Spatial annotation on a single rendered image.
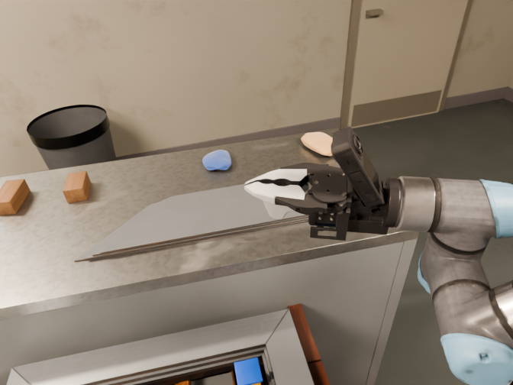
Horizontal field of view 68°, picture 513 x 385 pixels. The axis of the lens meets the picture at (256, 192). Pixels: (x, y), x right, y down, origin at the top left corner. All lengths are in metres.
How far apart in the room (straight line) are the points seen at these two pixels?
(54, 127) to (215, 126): 1.24
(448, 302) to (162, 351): 0.76
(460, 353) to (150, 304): 0.77
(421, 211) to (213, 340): 0.72
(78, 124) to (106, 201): 1.98
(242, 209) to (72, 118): 2.29
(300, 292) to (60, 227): 0.72
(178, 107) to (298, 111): 1.08
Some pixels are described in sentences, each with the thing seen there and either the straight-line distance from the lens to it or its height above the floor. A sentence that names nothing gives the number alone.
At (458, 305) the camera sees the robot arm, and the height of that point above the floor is 1.37.
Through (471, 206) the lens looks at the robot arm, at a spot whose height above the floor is 1.46.
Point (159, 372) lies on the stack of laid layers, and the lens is 1.10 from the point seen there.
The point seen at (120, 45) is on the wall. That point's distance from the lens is 3.07.
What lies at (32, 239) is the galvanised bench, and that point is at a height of 1.05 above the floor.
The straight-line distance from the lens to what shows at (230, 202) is 1.13.
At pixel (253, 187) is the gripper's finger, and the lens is 0.54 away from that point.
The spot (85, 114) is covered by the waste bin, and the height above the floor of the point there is 0.56.
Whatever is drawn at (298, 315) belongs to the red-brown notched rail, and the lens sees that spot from 1.16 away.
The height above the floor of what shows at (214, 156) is 1.08.
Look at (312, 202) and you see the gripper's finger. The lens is 0.51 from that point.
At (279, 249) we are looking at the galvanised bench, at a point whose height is 1.05.
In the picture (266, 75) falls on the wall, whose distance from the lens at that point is 3.30.
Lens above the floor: 1.78
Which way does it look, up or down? 37 degrees down
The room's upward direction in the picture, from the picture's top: 3 degrees counter-clockwise
